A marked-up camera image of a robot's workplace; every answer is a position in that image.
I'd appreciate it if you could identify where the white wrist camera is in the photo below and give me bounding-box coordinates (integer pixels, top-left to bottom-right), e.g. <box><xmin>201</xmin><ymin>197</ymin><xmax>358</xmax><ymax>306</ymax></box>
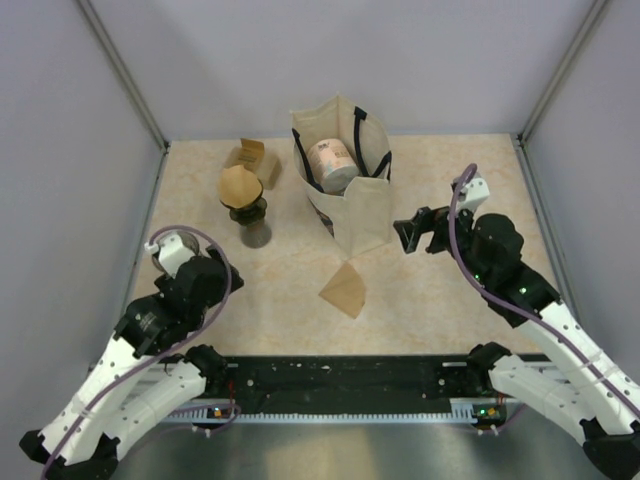
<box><xmin>456</xmin><ymin>173</ymin><xmax>490</xmax><ymax>212</ymax></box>
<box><xmin>144</xmin><ymin>230</ymin><xmax>195</xmax><ymax>278</ymax></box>

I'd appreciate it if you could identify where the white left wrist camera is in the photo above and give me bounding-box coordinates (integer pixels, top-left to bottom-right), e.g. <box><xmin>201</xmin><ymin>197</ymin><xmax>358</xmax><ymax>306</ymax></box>
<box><xmin>144</xmin><ymin>230</ymin><xmax>195</xmax><ymax>278</ymax></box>

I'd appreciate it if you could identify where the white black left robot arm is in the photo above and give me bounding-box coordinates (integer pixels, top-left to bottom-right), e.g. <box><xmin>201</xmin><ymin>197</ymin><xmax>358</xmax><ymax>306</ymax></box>
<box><xmin>19</xmin><ymin>231</ymin><xmax>244</xmax><ymax>479</ymax></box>

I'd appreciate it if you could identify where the brown cardboard box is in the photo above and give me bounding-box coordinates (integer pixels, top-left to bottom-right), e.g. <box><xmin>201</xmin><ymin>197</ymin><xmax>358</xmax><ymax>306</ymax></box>
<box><xmin>224</xmin><ymin>138</ymin><xmax>282</xmax><ymax>190</ymax></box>

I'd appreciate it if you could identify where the grey glass server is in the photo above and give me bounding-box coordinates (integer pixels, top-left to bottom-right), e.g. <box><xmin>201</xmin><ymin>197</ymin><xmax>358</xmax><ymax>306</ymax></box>
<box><xmin>240</xmin><ymin>220</ymin><xmax>272</xmax><ymax>249</ymax></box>

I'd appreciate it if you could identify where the pink wrapped paper roll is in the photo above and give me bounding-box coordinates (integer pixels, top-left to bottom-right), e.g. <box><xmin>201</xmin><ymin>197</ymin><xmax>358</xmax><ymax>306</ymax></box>
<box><xmin>307</xmin><ymin>138</ymin><xmax>360</xmax><ymax>195</ymax></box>

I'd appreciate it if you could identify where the cream floral canvas tote bag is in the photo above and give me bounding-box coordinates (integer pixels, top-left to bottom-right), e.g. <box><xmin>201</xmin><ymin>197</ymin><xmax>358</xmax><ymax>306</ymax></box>
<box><xmin>291</xmin><ymin>95</ymin><xmax>392</xmax><ymax>258</ymax></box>

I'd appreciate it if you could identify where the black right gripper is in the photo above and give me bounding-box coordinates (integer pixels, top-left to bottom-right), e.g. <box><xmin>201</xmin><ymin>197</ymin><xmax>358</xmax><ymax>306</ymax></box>
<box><xmin>393</xmin><ymin>198</ymin><xmax>492</xmax><ymax>286</ymax></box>

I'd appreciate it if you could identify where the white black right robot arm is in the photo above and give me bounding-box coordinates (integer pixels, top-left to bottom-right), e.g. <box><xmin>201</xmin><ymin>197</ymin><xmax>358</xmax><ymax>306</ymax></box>
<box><xmin>393</xmin><ymin>207</ymin><xmax>639</xmax><ymax>479</ymax></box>

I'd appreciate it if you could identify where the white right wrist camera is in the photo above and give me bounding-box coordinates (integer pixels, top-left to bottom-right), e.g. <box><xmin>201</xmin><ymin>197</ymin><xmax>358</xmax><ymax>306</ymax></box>
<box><xmin>456</xmin><ymin>173</ymin><xmax>490</xmax><ymax>212</ymax></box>

